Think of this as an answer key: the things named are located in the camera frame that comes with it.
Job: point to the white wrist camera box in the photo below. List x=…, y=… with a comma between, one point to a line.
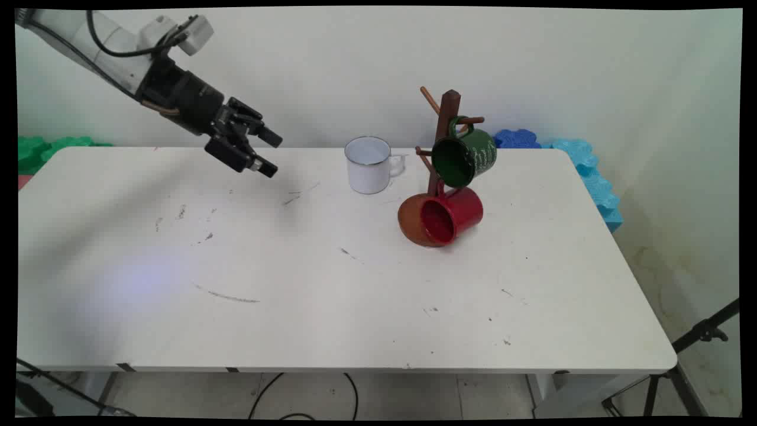
x=198, y=34

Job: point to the brown wooden mug tree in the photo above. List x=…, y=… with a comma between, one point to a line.
x=449, y=106

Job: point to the green enamel mug white script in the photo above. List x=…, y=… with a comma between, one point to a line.
x=473, y=157

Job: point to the green foam mat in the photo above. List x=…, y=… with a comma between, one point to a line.
x=41, y=151

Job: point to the white table leg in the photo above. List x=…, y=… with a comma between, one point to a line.
x=568, y=393

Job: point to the red foam mat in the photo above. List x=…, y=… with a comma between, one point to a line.
x=22, y=181

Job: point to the black tripod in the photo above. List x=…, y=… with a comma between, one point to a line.
x=704, y=331

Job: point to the red enamel mug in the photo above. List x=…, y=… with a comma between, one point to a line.
x=464, y=210

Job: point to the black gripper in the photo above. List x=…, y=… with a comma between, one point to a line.
x=183, y=94

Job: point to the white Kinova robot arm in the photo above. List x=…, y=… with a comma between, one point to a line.
x=71, y=35

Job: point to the light blue foam mat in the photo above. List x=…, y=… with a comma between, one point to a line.
x=594, y=177

